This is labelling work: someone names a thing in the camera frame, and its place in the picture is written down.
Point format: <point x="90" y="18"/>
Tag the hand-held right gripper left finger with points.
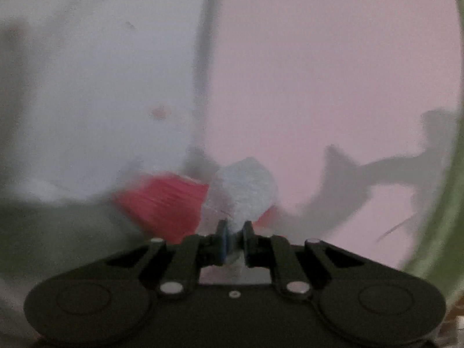
<point x="224" y="247"/>

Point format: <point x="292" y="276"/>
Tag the pink bed sheet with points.
<point x="308" y="79"/>

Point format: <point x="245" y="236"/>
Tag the light green cloth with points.
<point x="440" y="224"/>

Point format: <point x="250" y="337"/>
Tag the carrot print light sheet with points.
<point x="90" y="98"/>

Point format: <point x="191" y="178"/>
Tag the red and white fluffy garment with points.
<point x="239" y="188"/>

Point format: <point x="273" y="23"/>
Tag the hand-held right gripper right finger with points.
<point x="248" y="243"/>

